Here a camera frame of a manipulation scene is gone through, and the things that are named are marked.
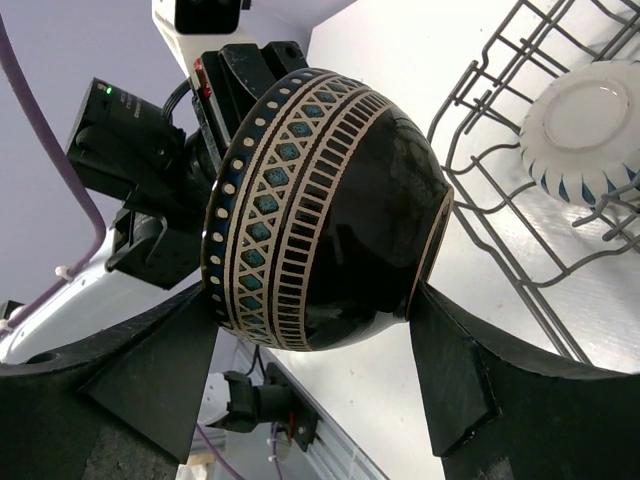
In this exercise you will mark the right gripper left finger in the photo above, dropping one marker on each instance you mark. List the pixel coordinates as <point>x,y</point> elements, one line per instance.
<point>120,404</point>

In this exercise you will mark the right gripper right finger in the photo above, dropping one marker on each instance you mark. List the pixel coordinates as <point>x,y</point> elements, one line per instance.
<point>498,407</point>

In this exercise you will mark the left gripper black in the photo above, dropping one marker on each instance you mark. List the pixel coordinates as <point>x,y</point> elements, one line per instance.
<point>226,84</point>

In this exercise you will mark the brown beige bowl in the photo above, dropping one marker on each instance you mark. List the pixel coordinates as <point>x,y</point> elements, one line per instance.
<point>327,213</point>

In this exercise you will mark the white bowl striped outside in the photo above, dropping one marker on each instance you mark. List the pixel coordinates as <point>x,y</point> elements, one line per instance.
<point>580,138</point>

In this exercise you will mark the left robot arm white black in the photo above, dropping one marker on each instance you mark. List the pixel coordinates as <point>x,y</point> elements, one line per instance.
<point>159,163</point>

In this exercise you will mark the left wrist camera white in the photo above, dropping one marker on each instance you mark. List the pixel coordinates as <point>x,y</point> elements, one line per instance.
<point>191,28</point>

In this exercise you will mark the aluminium rail frame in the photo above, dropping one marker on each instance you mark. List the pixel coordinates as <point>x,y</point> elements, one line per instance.
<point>266,453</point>

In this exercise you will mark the grey wire dish rack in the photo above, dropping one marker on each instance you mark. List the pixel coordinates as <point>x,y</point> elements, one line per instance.
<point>561,276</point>

